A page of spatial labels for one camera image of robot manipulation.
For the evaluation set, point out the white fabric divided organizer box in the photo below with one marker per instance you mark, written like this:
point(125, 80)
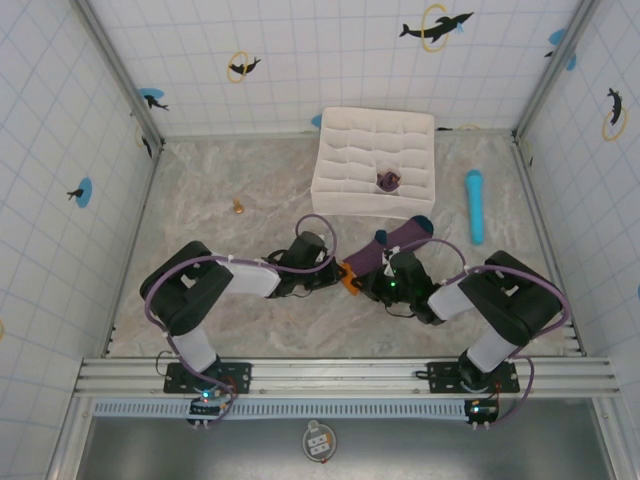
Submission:
point(350, 150)

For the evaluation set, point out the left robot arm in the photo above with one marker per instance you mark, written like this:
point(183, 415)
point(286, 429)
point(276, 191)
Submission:
point(185, 295)

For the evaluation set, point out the purple sock with orange cuff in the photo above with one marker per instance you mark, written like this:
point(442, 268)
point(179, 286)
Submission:
point(395, 240)

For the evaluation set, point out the aluminium frame post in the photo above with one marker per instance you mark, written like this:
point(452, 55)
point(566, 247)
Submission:
point(554, 70)
point(121, 75)

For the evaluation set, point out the purple sock with striped cuff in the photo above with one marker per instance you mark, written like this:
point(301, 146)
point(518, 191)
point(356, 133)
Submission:
point(387, 182)

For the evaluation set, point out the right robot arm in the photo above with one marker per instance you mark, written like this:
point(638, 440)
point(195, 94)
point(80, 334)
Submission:
point(515, 300)

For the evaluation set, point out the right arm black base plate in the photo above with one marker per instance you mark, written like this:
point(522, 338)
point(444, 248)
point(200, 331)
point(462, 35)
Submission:
point(440, 375)

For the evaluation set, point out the small gold pawn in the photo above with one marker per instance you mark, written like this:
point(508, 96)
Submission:
point(238, 207)

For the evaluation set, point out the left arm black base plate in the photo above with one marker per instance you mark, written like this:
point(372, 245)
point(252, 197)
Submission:
point(240, 375)

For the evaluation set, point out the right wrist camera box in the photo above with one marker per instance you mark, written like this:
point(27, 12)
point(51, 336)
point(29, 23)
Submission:
point(391, 256)

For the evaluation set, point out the aluminium mounting rail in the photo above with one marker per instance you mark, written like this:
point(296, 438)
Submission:
point(325, 372)

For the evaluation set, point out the light blue cylindrical tool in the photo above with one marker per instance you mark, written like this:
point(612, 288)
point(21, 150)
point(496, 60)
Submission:
point(475, 205)

